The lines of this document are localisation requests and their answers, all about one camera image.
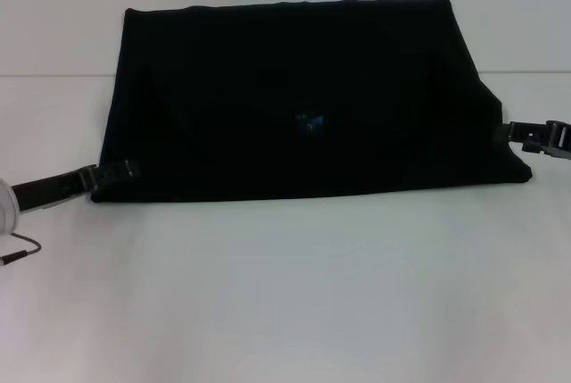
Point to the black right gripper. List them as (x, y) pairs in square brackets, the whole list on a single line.
[(560, 137)]

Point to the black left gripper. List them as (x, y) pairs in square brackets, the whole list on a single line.
[(44, 191)]

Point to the black shirt with FREE print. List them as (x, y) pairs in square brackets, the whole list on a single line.
[(290, 88)]

